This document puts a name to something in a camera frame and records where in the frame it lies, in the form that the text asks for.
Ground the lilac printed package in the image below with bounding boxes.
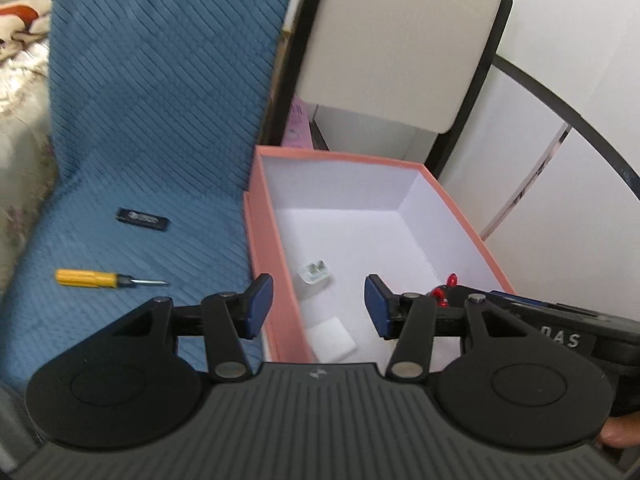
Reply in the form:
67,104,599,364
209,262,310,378
281,99,314,150

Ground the cream quilted bed cover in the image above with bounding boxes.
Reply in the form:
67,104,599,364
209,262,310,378
0,39,61,302

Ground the yellow handle screwdriver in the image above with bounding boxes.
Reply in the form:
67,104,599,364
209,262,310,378
54,268,169,290

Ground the red figurine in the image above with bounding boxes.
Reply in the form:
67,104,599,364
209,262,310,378
429,272,462,309

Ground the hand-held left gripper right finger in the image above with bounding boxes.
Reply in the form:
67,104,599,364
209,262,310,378
363,273,544,382

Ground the beige folding table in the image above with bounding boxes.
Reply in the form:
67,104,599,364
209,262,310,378
261,0,514,182

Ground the pink cardboard box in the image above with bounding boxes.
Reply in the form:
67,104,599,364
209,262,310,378
243,144,519,364

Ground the red white striped pillow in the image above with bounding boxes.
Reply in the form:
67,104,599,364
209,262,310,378
0,2,53,61

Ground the white charger plug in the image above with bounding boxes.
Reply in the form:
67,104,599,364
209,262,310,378
297,259,332,301
305,315,357,364

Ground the black round hoop frame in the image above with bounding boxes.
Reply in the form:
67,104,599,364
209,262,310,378
479,54,640,242

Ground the blue quilted mat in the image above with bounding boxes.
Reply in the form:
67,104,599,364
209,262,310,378
0,0,302,387

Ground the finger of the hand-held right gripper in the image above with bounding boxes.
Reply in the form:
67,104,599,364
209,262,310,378
487,289,553,315

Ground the black rectangular stick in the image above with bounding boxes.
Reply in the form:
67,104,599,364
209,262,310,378
115,207,170,233

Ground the person's right hand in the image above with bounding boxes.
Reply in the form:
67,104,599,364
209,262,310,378
597,411,640,450

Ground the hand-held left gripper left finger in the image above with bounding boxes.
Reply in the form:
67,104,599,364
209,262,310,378
107,273,275,383

